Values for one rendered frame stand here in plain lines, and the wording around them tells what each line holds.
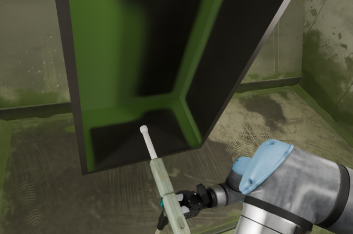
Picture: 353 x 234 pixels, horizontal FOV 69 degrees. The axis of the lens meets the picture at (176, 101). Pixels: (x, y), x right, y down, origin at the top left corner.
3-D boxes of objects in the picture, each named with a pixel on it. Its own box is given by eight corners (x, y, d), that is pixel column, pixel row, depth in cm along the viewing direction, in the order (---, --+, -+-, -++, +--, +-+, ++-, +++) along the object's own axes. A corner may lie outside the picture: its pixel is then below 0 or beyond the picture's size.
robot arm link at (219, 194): (229, 200, 100) (217, 179, 106) (219, 203, 98) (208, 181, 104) (220, 211, 105) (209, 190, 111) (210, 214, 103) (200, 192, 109)
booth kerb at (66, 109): (0, 123, 178) (-5, 110, 170) (0, 121, 180) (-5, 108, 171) (296, 87, 273) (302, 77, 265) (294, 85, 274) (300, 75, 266)
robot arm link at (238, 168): (265, 162, 102) (253, 182, 108) (237, 150, 104) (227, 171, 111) (263, 178, 94) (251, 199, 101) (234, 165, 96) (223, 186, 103)
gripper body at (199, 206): (184, 221, 99) (209, 212, 104) (190, 210, 93) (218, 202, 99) (176, 202, 103) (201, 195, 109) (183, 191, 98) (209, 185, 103)
